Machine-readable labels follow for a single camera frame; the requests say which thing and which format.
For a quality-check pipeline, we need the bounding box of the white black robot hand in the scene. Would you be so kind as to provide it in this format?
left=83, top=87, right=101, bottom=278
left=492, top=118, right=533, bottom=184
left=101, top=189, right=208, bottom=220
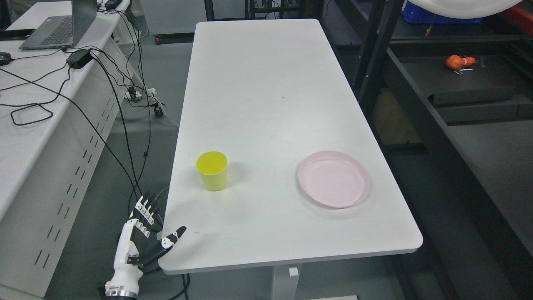
left=104, top=190, right=187, bottom=300

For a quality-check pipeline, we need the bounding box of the yellow plastic cup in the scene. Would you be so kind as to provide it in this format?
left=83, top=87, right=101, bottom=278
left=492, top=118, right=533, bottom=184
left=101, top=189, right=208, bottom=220
left=196, top=151, right=228, bottom=191

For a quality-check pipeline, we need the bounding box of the dark metal shelf rack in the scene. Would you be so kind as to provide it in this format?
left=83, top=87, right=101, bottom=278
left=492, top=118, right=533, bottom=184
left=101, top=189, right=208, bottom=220
left=324, top=0, right=533, bottom=300

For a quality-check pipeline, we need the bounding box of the white power strip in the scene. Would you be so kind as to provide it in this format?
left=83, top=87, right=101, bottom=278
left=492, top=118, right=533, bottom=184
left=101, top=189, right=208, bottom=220
left=124, top=87, right=157, bottom=103

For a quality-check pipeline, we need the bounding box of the white perforated side desk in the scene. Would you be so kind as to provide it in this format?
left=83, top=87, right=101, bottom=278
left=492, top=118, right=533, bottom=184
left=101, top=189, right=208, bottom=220
left=0, top=13, right=139, bottom=300

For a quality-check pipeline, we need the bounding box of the white table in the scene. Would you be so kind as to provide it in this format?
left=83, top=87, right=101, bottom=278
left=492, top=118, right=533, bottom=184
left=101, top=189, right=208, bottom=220
left=159, top=19, right=423, bottom=300

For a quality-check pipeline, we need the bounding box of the black power adapter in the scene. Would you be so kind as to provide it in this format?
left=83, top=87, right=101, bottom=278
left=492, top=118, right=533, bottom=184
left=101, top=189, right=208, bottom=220
left=66, top=49, right=93, bottom=70

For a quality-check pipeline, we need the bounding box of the pink plastic plate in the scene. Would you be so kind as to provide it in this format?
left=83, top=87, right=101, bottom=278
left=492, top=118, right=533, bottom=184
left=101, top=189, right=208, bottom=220
left=298, top=150, right=370, bottom=209

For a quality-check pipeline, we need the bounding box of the grey laptop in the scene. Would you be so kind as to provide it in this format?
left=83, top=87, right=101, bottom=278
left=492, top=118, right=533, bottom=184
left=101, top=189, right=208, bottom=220
left=19, top=0, right=98, bottom=50

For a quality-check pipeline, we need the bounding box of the black computer mouse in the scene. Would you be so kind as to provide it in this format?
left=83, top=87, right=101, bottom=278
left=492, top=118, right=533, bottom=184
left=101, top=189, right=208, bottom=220
left=0, top=52, right=13, bottom=66

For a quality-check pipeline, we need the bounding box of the blue plastic crate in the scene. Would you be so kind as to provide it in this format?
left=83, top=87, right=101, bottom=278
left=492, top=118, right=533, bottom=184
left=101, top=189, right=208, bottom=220
left=401, top=0, right=482, bottom=24

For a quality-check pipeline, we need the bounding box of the orange toy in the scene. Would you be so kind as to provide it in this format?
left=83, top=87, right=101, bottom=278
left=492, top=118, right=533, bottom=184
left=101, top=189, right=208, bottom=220
left=445, top=55, right=476, bottom=70

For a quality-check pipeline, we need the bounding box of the black cable on desk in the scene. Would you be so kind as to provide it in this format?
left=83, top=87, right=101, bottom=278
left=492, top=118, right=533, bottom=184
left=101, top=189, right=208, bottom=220
left=0, top=67, right=71, bottom=126

